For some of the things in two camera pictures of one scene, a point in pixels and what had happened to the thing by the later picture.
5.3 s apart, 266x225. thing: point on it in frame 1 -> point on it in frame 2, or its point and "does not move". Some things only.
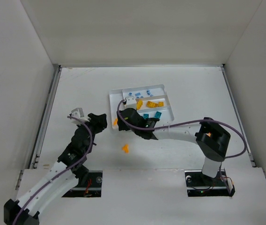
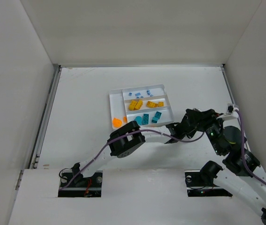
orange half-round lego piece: x=115 y=122 does not move
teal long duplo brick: x=145 y=116 does not move
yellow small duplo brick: x=161 y=104 does not move
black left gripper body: x=98 y=121 -> x=177 y=130
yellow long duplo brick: x=151 y=104 does not move
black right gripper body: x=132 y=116 -> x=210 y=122
